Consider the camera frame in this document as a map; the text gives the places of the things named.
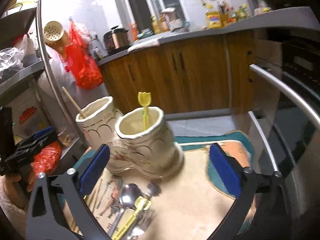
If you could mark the printed table mat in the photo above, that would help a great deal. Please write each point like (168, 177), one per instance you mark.
(191, 204)

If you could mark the glass cup on rack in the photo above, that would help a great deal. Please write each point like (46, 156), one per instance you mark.
(65, 136)

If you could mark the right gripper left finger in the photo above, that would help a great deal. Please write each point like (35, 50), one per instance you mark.
(45, 217)

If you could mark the silver metal spoon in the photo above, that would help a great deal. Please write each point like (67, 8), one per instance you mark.
(127, 198)

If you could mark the red plastic bag lower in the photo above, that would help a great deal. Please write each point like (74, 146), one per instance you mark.
(48, 159)

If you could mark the built-in oven steel handle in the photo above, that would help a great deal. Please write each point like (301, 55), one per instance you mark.
(285, 116)

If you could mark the yellow plastic fork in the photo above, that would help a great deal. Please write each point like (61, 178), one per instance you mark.
(141, 204)
(144, 100)

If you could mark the wooden base cabinets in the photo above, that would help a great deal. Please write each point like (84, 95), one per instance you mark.
(189, 75)

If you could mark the wooden chopstick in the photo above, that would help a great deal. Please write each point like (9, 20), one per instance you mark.
(74, 103)

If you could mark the left hand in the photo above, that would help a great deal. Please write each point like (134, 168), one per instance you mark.
(12, 179)

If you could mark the yellow cooking oil bottle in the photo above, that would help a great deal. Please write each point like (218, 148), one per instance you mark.
(213, 18)

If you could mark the white cloth on counter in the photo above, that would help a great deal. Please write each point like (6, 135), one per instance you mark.
(155, 42)

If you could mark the red plastic bag upper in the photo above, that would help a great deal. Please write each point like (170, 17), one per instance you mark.
(79, 61)

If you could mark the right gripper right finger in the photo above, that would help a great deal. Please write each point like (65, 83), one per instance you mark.
(272, 217)

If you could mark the cream ceramic double utensil holder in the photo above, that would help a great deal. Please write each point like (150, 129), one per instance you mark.
(152, 152)

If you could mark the red plastic bag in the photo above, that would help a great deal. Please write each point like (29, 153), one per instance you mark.
(79, 61)
(48, 159)

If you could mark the metal storage rack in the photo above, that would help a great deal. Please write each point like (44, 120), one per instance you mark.
(19, 23)

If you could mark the gold perforated colander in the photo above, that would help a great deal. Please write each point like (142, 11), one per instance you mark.
(56, 37)

